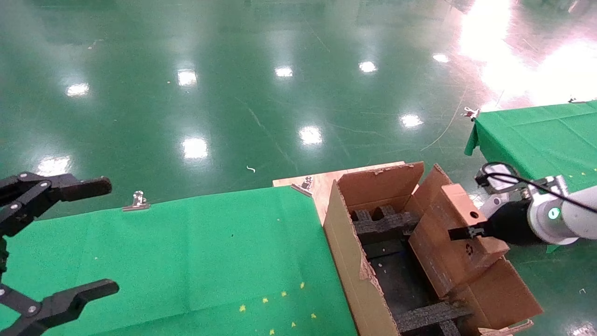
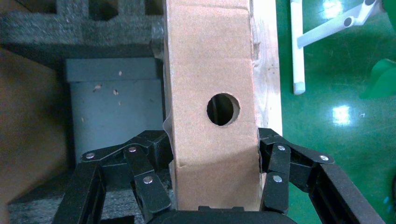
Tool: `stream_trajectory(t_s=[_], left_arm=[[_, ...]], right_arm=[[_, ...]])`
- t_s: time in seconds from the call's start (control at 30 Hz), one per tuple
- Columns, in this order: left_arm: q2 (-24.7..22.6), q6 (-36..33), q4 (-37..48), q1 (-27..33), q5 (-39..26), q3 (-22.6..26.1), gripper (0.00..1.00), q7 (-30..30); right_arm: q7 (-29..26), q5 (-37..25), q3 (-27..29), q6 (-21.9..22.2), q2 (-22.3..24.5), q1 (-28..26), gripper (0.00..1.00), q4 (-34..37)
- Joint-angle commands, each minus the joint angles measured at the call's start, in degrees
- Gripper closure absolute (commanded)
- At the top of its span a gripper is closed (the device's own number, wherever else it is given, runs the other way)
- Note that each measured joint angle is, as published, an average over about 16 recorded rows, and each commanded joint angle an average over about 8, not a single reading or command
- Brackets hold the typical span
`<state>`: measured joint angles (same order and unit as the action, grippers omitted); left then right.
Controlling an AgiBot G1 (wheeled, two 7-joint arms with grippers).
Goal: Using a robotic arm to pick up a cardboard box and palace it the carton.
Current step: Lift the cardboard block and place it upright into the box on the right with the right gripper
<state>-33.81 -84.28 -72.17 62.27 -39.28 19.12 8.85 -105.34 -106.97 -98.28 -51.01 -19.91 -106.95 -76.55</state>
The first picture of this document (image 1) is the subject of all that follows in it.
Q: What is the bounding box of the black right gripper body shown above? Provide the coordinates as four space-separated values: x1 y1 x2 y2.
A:
484 200 545 246

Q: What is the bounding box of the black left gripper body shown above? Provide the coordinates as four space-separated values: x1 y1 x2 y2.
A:
0 236 10 277

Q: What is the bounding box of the small brown cardboard box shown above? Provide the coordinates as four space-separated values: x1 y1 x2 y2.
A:
408 183 510 299

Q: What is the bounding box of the large open cardboard carton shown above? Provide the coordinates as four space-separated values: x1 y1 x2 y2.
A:
323 161 544 336

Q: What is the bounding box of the small green table cloth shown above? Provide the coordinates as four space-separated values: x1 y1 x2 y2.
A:
464 100 597 255

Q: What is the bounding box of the black foam insert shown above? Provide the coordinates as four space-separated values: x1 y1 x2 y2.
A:
396 300 475 336
352 204 421 246

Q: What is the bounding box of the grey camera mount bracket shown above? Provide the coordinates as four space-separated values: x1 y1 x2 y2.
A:
522 175 570 201

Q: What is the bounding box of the black camera cable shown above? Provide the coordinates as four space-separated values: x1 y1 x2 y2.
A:
482 161 568 196

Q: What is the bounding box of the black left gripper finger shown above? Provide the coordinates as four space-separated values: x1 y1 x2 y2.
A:
0 280 120 336
0 173 114 238

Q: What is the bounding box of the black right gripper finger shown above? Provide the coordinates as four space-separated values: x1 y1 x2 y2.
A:
449 224 488 241

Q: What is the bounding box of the large green table cloth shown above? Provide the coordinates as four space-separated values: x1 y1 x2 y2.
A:
0 186 360 336

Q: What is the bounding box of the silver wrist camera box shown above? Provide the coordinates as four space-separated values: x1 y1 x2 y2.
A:
475 163 521 195

